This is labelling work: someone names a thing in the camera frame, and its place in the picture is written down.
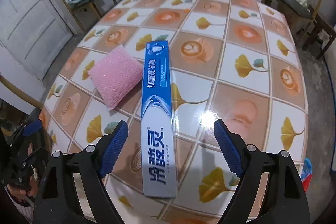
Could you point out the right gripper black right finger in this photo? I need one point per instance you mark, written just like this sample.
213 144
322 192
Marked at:
284 198

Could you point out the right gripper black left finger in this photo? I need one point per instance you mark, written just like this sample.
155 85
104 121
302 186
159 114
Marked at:
72 188

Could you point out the blue plastic food bag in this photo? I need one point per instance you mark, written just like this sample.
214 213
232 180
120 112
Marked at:
307 174

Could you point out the blue toothpaste box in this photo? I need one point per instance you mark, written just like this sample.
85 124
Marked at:
159 172

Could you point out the pink scrub sponge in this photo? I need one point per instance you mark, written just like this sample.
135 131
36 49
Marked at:
116 75

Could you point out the grey panel door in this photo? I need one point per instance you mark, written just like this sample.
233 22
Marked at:
34 33

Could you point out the wooden chair with items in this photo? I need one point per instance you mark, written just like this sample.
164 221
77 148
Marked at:
307 22

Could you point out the wooden chair by wall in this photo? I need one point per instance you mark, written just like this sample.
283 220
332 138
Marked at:
22 95

